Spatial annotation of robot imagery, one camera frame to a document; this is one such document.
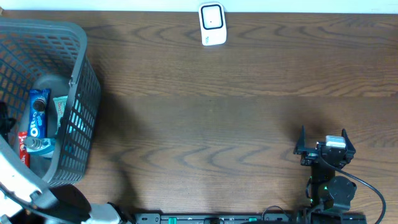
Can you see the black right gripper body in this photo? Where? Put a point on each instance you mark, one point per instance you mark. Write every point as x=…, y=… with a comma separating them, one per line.
x=310, y=158

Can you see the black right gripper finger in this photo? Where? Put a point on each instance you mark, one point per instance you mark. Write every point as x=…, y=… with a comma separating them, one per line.
x=300, y=148
x=349, y=145

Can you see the white teal wet wipes pack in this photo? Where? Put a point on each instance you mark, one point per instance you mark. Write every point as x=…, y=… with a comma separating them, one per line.
x=60, y=105

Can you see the teal mouthwash bottle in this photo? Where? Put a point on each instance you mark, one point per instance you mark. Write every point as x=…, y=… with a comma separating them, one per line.
x=40, y=147

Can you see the blue Oreo cookie pack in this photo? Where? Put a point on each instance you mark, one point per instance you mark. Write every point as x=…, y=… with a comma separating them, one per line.
x=38, y=102

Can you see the red Nescafe coffee stick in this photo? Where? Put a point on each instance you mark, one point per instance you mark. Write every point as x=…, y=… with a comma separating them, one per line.
x=23, y=154

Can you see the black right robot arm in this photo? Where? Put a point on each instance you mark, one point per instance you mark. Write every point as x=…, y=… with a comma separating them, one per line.
x=330, y=195

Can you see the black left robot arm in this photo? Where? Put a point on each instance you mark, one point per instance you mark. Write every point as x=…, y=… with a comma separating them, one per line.
x=23, y=189

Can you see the white barcode scanner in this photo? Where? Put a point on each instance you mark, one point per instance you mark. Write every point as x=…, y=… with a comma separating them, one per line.
x=212, y=24

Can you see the grey plastic shopping basket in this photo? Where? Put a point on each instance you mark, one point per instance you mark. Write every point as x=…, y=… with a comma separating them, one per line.
x=37, y=54

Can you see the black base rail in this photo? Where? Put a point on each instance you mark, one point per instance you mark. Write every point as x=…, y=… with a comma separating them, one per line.
x=156, y=218

